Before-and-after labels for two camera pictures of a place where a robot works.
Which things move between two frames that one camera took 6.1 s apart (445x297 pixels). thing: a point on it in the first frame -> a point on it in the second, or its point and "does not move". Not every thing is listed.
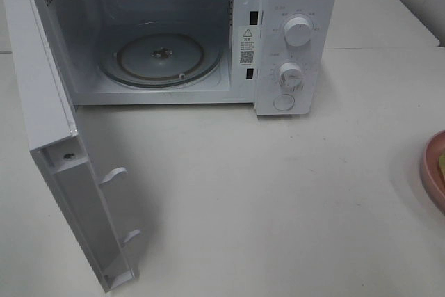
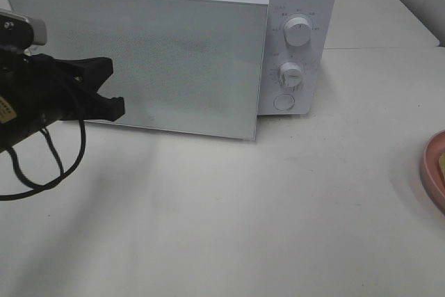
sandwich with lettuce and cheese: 441,165 does not move
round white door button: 284,101 does not move
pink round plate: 432,178 does not move
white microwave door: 55,142 -> 186,60
